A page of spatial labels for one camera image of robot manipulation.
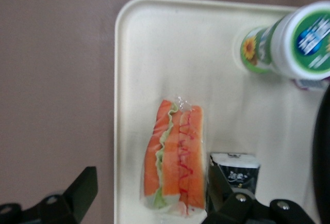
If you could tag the sandwich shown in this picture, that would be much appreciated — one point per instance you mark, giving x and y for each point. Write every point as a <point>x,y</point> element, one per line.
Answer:
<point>175,162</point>

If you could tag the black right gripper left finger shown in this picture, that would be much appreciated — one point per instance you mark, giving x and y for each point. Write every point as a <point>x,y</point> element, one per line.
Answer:
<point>59,208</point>

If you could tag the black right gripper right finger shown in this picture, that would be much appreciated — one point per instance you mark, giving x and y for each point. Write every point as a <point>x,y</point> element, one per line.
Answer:
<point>245,211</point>

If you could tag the black square packet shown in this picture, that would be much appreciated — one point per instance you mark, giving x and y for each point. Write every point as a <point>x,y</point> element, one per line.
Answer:
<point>239,177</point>

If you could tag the green-lid small bottle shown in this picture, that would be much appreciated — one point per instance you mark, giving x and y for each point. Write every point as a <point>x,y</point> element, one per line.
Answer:
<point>291,43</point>

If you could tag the beige plastic tray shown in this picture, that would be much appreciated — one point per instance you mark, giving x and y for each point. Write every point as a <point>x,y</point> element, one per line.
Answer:
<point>206,66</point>

